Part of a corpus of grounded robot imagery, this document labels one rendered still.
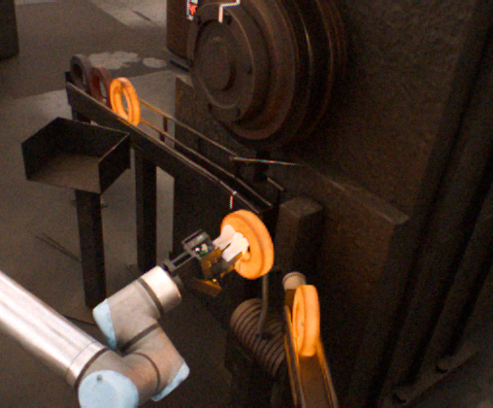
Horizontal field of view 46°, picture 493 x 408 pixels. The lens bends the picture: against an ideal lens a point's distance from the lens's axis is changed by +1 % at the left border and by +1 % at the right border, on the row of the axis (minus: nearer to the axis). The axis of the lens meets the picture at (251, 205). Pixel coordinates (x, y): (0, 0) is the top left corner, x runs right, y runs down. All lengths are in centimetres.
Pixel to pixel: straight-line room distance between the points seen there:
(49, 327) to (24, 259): 149
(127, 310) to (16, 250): 152
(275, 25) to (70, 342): 79
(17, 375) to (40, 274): 50
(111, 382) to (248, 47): 75
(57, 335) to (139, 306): 17
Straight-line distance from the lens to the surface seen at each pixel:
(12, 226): 280
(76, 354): 109
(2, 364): 222
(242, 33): 135
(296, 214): 148
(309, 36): 132
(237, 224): 129
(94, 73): 240
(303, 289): 130
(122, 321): 118
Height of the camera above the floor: 165
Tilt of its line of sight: 35 degrees down
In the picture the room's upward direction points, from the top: 6 degrees clockwise
